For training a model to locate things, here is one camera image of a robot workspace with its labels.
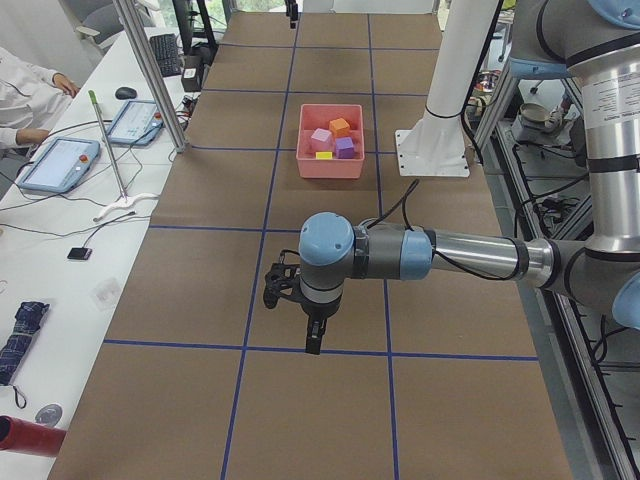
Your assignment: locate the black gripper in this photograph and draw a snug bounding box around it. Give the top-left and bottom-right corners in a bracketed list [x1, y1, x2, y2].
[302, 297, 341, 355]

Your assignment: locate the orange foam block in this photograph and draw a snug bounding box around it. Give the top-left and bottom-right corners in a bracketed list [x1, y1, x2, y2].
[329, 118, 351, 139]

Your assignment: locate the pink foam block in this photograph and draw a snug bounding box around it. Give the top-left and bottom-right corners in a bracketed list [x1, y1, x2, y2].
[310, 128, 334, 152]

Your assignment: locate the yellow foam block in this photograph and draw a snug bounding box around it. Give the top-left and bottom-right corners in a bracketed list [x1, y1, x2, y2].
[315, 151, 333, 160]

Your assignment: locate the purple foam block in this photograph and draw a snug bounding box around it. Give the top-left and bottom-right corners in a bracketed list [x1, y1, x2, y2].
[334, 136, 355, 159]

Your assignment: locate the pink plastic bin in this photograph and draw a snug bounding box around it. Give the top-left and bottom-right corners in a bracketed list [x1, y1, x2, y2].
[296, 104, 365, 179]

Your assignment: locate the black box with label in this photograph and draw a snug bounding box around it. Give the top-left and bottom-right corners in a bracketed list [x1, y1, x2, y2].
[181, 55, 204, 93]

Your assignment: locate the black keyboard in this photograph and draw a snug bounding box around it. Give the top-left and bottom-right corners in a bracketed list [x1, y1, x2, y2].
[149, 33, 181, 77]

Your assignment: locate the far teach pendant tablet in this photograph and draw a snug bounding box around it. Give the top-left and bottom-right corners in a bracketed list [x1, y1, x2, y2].
[107, 100, 163, 146]

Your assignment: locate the teach pendant tablet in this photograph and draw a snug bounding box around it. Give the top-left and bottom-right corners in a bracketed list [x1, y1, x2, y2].
[107, 100, 163, 146]
[17, 137, 101, 194]

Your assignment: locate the black computer mouse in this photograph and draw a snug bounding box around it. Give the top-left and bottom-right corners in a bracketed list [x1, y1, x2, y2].
[114, 86, 138, 100]

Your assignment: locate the metal grabber stick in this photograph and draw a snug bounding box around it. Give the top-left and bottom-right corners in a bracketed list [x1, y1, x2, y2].
[88, 90, 159, 223]

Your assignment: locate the small black square device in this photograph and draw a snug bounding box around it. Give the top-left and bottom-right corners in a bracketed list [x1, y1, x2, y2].
[67, 247, 92, 261]

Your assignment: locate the near teach pendant tablet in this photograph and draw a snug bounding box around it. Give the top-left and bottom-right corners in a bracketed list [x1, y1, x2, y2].
[17, 137, 101, 194]

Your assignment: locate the seated person white shirt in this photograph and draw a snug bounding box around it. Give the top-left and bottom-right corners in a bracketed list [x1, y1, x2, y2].
[1, 48, 80, 153]

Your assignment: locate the round metal disc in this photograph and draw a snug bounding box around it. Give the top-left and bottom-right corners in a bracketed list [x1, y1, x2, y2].
[34, 403, 63, 428]

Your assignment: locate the folded blue umbrella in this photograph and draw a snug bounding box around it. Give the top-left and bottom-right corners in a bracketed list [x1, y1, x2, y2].
[1, 301, 50, 386]

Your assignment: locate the red cylinder bottle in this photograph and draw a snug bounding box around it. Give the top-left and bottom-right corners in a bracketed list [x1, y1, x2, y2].
[1, 415, 66, 457]

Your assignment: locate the black camera cable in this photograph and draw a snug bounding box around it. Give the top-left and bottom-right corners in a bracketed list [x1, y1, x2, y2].
[364, 178, 521, 281]

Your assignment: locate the aluminium frame post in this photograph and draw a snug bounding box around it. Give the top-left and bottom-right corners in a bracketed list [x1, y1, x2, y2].
[113, 0, 187, 153]

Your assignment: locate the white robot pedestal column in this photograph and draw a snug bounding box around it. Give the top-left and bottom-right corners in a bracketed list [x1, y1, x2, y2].
[395, 0, 501, 178]

